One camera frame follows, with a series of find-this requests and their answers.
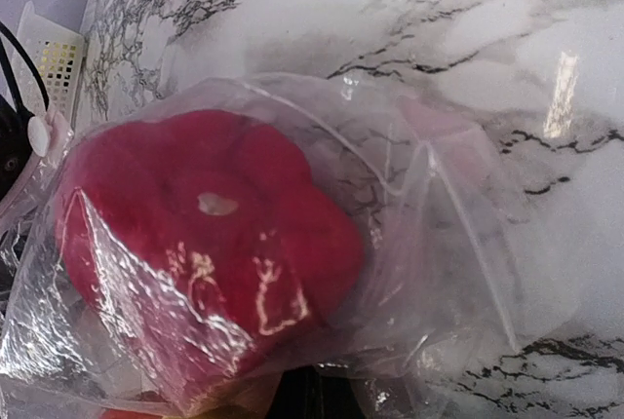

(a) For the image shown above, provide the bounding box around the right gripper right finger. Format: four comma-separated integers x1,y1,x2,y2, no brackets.
316,367,366,419

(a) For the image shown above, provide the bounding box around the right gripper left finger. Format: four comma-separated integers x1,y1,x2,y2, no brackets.
272,368,317,419

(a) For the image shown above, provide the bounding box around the clear zip top bag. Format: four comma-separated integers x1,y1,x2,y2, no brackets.
1,74,576,417

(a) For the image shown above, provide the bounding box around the white bag slider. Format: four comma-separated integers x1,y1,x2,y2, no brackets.
27,111,71,158

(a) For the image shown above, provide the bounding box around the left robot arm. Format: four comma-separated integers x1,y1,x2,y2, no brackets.
0,92,33,198

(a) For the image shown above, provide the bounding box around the red fake pepper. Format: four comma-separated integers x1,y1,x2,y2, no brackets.
54,110,365,413

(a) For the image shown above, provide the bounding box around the white perforated plastic basket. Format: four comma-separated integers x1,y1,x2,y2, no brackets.
16,1,87,123

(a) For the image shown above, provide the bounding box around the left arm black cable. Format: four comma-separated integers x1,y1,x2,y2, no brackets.
0,21,50,113

